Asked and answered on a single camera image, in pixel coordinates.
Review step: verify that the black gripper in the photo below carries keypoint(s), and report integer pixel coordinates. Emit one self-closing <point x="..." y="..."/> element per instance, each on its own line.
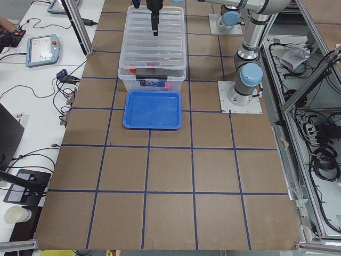
<point x="153" y="5"/>

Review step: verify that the clear plastic box lid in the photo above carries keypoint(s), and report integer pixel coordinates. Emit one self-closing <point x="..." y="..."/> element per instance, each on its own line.
<point x="139" y="45"/>

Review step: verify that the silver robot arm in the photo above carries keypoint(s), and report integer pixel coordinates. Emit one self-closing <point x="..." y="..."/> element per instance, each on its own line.
<point x="230" y="15"/>
<point x="249" y="73"/>

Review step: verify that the clear plastic storage box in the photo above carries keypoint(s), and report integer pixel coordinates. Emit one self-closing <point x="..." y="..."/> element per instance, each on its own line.
<point x="152" y="79"/>

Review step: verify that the black power adapter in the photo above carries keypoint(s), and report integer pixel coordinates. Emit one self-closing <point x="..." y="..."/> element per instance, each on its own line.
<point x="89" y="22"/>

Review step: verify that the blue plastic tray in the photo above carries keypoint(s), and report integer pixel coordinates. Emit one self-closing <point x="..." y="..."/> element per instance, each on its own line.
<point x="157" y="110"/>

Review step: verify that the white paper cup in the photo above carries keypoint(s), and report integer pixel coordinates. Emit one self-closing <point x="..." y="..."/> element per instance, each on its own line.
<point x="17" y="214"/>

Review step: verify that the black box latch handle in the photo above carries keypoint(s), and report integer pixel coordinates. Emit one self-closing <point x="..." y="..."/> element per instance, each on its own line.
<point x="149" y="77"/>

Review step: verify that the aluminium frame post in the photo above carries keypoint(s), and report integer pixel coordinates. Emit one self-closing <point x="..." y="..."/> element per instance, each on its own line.
<point x="76" y="22"/>

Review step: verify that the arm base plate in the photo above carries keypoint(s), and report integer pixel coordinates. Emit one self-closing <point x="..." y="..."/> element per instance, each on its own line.
<point x="233" y="103"/>
<point x="217" y="28"/>

